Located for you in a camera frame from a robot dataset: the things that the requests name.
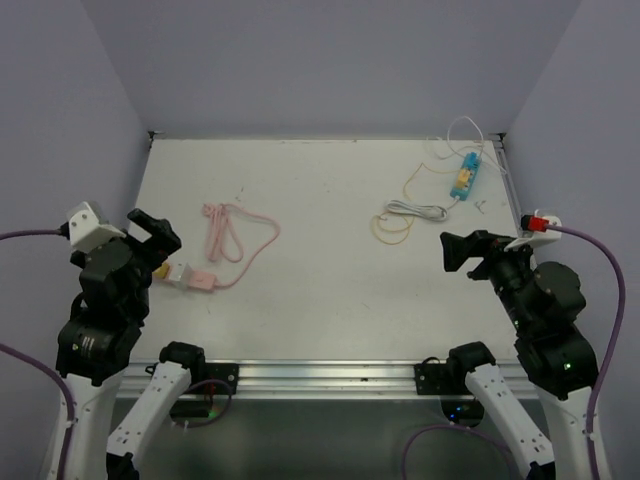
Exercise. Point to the yellow USB charger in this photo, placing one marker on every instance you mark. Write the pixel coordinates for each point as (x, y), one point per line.
(162, 271)

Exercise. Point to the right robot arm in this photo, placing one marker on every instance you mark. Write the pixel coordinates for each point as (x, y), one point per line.
(543, 302)

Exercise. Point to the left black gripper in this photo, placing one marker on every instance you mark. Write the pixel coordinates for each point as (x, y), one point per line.
(164, 239)

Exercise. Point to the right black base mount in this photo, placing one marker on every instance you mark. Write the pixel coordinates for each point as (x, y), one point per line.
(433, 377)

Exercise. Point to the aluminium front rail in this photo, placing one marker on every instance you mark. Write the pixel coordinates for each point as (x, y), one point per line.
(327, 380)

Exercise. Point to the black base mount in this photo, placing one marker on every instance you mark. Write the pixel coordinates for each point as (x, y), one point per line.
(218, 378)
(433, 377)

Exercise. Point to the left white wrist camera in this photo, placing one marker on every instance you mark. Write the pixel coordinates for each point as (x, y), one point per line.
(87, 228)

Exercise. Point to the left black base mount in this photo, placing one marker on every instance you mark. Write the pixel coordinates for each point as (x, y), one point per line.
(218, 378)

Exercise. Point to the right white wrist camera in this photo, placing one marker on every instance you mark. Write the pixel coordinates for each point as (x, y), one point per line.
(537, 227)

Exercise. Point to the blue power strip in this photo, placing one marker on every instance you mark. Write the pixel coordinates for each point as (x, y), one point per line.
(472, 162)

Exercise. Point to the white Honor charger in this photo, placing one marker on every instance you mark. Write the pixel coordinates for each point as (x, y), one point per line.
(180, 275)

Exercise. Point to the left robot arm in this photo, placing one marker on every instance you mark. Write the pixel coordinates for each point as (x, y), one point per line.
(95, 345)

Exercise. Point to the pink power strip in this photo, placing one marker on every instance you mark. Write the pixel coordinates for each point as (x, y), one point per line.
(202, 281)

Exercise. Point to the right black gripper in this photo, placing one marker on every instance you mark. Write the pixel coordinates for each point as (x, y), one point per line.
(456, 248)

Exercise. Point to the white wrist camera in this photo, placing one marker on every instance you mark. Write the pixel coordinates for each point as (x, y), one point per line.
(537, 227)
(87, 228)

